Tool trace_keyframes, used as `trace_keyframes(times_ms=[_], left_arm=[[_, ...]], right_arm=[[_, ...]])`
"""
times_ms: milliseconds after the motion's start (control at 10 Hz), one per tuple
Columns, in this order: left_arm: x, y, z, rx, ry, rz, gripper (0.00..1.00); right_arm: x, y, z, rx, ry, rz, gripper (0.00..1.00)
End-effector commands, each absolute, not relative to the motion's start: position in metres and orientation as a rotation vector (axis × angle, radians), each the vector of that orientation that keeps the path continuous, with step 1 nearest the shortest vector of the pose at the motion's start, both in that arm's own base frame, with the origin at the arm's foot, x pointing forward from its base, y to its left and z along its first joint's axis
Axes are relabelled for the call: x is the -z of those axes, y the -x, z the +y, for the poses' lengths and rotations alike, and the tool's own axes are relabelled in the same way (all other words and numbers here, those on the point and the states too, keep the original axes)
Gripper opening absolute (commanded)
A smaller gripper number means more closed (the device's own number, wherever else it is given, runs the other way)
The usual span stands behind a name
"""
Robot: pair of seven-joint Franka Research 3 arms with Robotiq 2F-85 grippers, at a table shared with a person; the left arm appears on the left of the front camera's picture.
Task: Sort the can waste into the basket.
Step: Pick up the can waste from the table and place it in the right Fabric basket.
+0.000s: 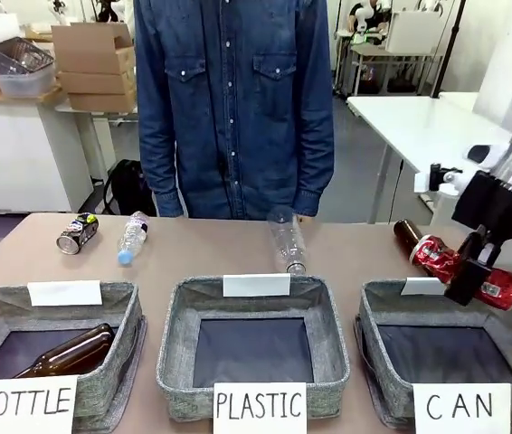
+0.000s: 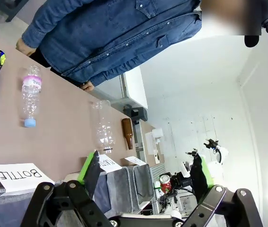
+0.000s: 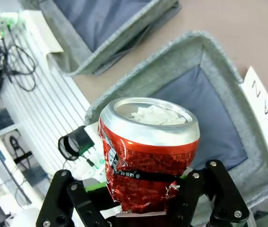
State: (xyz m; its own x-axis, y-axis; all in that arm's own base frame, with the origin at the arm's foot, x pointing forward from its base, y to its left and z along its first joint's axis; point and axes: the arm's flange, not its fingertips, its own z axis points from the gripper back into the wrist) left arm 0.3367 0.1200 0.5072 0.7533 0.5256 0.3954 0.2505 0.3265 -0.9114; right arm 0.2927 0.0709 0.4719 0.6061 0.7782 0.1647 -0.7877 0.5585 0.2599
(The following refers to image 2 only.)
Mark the black left gripper finger with green pad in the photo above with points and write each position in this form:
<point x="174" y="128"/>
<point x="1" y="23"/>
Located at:
<point x="60" y="203"/>

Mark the white paper sign reading plastic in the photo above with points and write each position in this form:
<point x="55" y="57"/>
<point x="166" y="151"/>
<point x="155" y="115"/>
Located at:
<point x="108" y="164"/>

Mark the dark chair base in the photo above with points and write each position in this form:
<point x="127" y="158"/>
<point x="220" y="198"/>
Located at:
<point x="1" y="8"/>

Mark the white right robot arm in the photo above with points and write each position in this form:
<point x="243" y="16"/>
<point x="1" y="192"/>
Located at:
<point x="218" y="158"/>

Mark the person in denim shirt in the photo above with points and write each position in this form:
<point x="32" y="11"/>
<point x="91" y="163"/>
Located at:
<point x="115" y="35"/>

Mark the small white paper sign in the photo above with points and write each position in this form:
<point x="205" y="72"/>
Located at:
<point x="135" y="160"/>

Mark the white paper sign reading bottle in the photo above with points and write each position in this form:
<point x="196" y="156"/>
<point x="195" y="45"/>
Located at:
<point x="20" y="176"/>

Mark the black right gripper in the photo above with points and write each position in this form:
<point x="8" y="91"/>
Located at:
<point x="181" y="181"/>

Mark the grey fabric basket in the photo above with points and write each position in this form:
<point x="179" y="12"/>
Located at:
<point x="118" y="189"/>
<point x="6" y="208"/>
<point x="143" y="184"/>

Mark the brown glass bottle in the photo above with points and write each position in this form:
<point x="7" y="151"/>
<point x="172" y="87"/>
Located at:
<point x="128" y="134"/>

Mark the black box device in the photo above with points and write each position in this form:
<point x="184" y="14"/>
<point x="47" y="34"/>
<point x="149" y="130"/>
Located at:
<point x="136" y="113"/>

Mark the white board panel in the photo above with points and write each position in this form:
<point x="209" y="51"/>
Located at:
<point x="135" y="85"/>

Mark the plastic bottle pink label blue cap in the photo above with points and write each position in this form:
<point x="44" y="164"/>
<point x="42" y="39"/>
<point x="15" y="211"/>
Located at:
<point x="31" y="94"/>

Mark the person's right hand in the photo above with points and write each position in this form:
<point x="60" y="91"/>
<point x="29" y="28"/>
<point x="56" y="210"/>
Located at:
<point x="25" y="47"/>

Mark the red drink can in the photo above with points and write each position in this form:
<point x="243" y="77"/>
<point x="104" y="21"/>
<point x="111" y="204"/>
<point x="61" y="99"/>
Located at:
<point x="165" y="185"/>

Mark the clear plastic bottle without label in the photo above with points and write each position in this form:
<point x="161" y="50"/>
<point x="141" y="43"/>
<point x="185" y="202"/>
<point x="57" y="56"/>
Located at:
<point x="103" y="127"/>

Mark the person's left hand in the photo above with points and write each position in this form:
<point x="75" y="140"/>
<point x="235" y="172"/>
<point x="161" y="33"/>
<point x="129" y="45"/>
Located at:
<point x="87" y="86"/>

